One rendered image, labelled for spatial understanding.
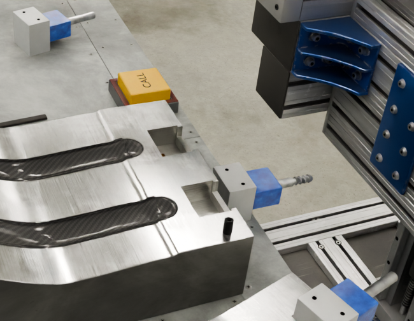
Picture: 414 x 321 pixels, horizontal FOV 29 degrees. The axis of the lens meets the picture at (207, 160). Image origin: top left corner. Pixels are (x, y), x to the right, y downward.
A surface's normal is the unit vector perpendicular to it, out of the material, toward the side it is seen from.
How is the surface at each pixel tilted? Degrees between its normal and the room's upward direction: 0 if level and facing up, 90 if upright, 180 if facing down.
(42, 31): 90
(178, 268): 90
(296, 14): 90
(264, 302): 0
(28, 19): 0
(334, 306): 0
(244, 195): 90
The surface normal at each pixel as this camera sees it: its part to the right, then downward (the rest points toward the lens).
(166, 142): 0.40, 0.60
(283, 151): 0.11, -0.78
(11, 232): 0.54, -0.69
